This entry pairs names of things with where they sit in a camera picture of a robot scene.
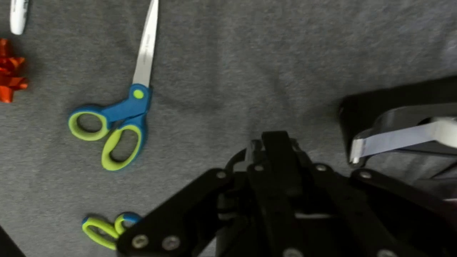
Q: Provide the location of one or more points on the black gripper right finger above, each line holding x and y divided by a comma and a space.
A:
372, 204

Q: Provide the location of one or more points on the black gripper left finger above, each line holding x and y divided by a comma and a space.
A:
190, 208

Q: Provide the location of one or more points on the black tape dispenser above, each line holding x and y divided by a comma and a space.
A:
404, 122

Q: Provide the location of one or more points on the small green blue scissors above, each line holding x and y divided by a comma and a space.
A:
102, 229

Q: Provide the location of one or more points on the large blue green scissors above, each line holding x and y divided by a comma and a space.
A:
126, 111

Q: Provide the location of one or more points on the gray table cloth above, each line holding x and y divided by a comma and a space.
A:
262, 61

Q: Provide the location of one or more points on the red gift bow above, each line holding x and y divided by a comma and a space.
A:
9, 71

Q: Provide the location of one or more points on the white marker pen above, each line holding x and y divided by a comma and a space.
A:
19, 14

